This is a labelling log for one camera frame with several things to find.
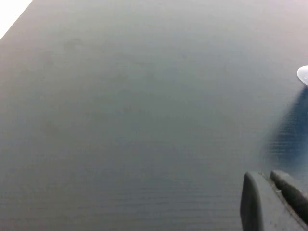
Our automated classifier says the clear footed conical glass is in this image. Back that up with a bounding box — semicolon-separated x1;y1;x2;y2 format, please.
296;65;308;85

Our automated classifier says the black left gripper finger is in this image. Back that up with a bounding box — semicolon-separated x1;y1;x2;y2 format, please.
240;170;308;231

